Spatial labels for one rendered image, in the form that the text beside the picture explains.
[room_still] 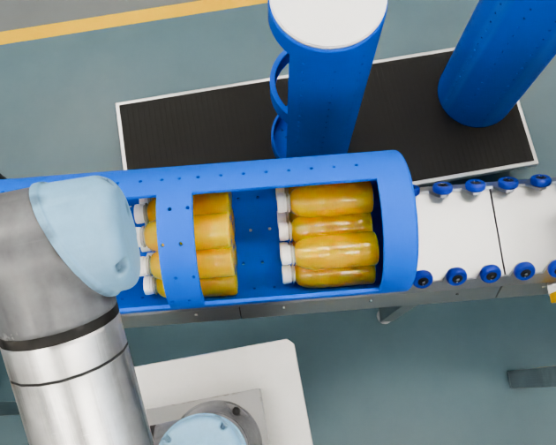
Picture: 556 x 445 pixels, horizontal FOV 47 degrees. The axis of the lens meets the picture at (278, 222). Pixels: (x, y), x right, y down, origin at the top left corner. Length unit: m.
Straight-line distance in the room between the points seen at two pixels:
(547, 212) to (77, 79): 1.90
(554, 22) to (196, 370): 1.31
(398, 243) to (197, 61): 1.70
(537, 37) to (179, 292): 1.26
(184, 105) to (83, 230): 2.08
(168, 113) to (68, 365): 2.08
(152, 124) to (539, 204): 1.43
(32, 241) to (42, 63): 2.47
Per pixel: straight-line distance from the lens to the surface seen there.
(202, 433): 0.89
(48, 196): 0.39
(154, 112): 2.45
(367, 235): 1.26
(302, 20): 1.54
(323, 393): 2.34
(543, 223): 1.58
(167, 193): 1.18
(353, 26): 1.54
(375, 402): 2.36
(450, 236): 1.50
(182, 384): 1.19
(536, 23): 1.92
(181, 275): 1.17
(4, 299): 0.40
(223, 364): 1.19
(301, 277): 1.30
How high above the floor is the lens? 2.33
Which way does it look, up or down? 75 degrees down
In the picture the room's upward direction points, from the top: straight up
